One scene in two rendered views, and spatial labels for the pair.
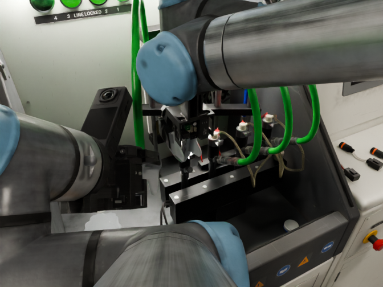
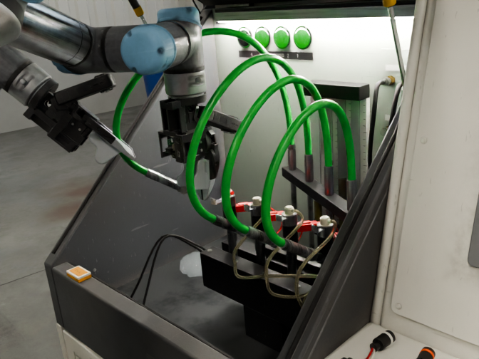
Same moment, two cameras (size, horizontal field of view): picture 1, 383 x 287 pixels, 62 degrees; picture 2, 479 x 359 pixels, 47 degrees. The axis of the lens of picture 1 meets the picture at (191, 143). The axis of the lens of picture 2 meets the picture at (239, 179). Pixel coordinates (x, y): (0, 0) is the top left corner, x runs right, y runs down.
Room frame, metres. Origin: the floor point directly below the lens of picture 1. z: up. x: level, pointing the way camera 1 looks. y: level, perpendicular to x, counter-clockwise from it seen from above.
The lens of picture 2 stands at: (0.31, -0.97, 1.49)
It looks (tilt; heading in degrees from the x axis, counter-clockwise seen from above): 19 degrees down; 74
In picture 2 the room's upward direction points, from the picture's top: 5 degrees counter-clockwise
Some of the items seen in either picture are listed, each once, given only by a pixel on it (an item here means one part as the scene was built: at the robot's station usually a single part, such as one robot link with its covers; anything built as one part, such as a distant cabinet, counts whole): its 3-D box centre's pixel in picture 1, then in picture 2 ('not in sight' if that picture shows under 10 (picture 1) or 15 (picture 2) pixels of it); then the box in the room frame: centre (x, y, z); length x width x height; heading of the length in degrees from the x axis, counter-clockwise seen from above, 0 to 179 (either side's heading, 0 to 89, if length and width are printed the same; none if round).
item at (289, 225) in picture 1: (290, 226); not in sight; (0.55, -0.27, 0.84); 0.04 x 0.04 x 0.01
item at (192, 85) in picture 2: not in sight; (186, 83); (0.51, 0.01, 1.34); 0.08 x 0.08 x 0.05
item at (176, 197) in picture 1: (223, 188); (278, 300); (0.63, -0.09, 0.91); 0.34 x 0.10 x 0.15; 117
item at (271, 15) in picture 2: not in sight; (305, 13); (0.81, 0.14, 1.43); 0.54 x 0.03 x 0.02; 117
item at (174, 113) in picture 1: (186, 105); (187, 127); (0.51, 0.01, 1.25); 0.09 x 0.08 x 0.12; 27
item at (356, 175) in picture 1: (339, 163); (364, 353); (0.64, -0.40, 0.99); 0.12 x 0.02 x 0.02; 22
